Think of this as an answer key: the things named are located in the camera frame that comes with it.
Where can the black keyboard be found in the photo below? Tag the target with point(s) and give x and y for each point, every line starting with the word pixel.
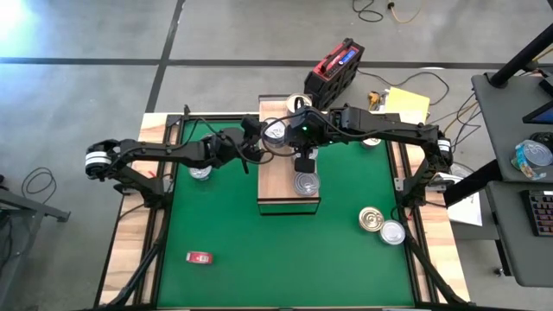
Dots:
pixel 540 213

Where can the black metal table frame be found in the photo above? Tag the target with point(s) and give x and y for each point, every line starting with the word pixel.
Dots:
pixel 216 117

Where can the grey metal stand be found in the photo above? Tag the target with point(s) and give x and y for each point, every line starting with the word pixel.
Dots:
pixel 26 207

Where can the red white-label can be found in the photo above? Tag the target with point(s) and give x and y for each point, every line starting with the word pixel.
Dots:
pixel 198 257
pixel 307 183

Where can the yellow paper pad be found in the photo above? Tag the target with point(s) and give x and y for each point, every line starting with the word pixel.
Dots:
pixel 406 101

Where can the red black power station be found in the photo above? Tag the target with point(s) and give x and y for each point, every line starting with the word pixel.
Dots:
pixel 332 78

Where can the black tablet screen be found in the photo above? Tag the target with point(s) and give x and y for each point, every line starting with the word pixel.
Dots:
pixel 542 114

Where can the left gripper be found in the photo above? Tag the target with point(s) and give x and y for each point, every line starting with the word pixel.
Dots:
pixel 233 147

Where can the black desk beam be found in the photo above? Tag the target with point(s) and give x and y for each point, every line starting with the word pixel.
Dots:
pixel 471 188

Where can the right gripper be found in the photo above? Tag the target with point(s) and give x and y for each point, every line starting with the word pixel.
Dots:
pixel 315 127

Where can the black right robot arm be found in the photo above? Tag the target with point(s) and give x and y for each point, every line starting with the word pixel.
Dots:
pixel 389 127

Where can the green table mat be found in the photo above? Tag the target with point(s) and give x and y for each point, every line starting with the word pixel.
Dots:
pixel 281 259

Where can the silver-lid seafood can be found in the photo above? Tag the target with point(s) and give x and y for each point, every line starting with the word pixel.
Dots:
pixel 200 173
pixel 392 232

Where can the blue red-stripe can gold lid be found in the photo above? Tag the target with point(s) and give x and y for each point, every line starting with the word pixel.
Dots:
pixel 297 100
pixel 370 143
pixel 370 219

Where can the blue fish-print can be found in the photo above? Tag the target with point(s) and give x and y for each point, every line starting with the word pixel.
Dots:
pixel 275 133

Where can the white paper sheet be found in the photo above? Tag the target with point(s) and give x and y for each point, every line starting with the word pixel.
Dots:
pixel 466 211

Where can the black headphones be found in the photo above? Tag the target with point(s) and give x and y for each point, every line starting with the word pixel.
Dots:
pixel 544 138

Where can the wooden shelf black metal frame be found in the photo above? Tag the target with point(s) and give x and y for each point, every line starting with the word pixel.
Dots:
pixel 272 181

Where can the grey desk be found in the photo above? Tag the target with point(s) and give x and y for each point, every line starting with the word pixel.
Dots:
pixel 510 259
pixel 497 129

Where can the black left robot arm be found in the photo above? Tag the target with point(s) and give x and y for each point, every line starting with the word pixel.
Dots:
pixel 151 151

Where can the yellow plug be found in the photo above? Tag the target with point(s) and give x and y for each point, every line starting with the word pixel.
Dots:
pixel 373 100

